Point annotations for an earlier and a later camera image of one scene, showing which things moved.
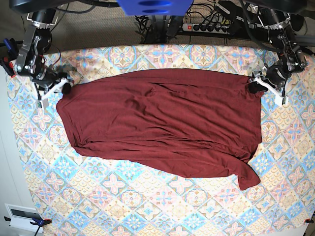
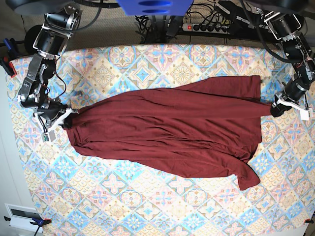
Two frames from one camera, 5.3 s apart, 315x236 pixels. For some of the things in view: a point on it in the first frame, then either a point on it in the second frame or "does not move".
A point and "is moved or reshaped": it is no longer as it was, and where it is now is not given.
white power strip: (204, 28) does not move
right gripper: (276, 74) -> (293, 91)
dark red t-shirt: (194, 122) is moved or reshaped
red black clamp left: (8, 66) does not move
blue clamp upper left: (11, 46) does not move
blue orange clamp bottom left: (41, 222) does not move
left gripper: (48, 76) -> (51, 111)
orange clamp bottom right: (308, 220) does not move
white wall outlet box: (21, 217) does not move
